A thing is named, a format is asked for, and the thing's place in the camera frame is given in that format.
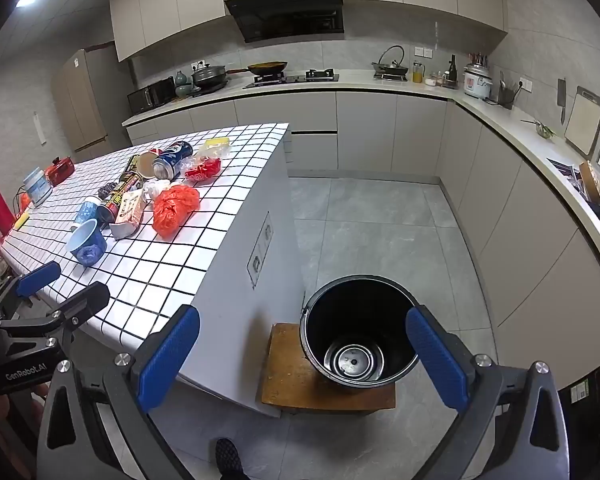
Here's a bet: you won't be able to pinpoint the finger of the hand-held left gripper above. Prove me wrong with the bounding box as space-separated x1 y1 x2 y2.
0 281 112 346
0 261 62 320

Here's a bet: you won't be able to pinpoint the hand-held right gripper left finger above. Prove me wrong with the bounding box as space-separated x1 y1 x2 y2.
36 304 201 480

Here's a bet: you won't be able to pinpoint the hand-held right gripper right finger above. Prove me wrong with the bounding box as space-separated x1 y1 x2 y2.
405 305 571 480

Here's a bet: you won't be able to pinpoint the blue patterned cup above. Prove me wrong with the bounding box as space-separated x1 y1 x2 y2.
65 218 108 267

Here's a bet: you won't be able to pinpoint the blue cup with white rim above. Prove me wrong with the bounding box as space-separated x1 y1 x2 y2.
70 196 104 232

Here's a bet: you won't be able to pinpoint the printed paper carton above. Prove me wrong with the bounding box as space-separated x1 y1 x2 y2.
110 190 148 240

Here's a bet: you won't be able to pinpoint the black yellow printed can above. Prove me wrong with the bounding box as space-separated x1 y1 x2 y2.
96 187 131 224

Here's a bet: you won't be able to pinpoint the black round bin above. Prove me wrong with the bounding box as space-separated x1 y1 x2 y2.
299 275 422 394

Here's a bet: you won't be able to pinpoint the orange plastic bag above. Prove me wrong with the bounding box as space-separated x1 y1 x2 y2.
152 184 202 241

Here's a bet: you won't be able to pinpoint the white tissue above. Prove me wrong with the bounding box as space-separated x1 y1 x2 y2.
142 179 172 203

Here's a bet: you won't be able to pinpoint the white blue tub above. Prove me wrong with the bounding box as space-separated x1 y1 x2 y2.
22 166 53 207

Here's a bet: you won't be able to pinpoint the small red box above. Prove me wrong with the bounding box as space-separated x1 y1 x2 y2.
44 156 76 187

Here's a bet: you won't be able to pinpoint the person's black shoe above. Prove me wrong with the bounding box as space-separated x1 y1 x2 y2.
215 437 246 480

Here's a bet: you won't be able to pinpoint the wooden stool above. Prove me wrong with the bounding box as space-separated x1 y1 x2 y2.
261 323 397 415

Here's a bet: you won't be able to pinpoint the island socket panel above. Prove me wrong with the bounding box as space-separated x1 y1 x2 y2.
247 211 273 289

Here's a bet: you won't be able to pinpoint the brown paper cup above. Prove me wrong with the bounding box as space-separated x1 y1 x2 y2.
125 152 162 182

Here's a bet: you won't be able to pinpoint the black appliance with green label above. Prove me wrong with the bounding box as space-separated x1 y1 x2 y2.
555 355 600 480

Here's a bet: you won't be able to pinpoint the white tiled kitchen island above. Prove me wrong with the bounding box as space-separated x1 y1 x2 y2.
0 122 306 418

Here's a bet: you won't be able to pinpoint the blue soda can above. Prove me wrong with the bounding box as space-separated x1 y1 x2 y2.
152 140 194 181

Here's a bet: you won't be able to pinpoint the beige refrigerator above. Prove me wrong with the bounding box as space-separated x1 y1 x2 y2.
50 42 133 163

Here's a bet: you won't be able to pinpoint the red snack bag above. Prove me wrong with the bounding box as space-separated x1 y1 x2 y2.
182 154 224 184

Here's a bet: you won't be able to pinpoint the black microwave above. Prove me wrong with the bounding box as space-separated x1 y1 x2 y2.
127 76 177 116

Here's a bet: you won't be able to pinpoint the grey kitchen counter cabinets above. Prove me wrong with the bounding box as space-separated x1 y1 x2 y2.
121 69 600 391

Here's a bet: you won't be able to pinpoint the green vegetable scraps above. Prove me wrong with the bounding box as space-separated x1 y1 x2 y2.
521 119 557 139

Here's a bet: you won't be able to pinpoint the grey pot with lid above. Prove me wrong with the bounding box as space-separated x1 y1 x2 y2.
189 62 230 95

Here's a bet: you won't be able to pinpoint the black utensil holder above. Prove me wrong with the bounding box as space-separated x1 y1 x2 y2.
496 71 517 110

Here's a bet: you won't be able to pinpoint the beige cutting board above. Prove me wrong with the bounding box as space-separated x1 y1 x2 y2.
564 86 600 157

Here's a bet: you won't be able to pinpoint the white rice cooker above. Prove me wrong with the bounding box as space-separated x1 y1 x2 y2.
462 62 494 101

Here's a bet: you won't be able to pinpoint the black frying pan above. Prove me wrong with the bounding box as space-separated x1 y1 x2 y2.
227 60 289 78

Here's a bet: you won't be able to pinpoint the black gas stove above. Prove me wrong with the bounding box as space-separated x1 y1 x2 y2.
242 67 341 90

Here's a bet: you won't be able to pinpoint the black range hood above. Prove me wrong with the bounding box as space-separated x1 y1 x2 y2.
223 0 346 44

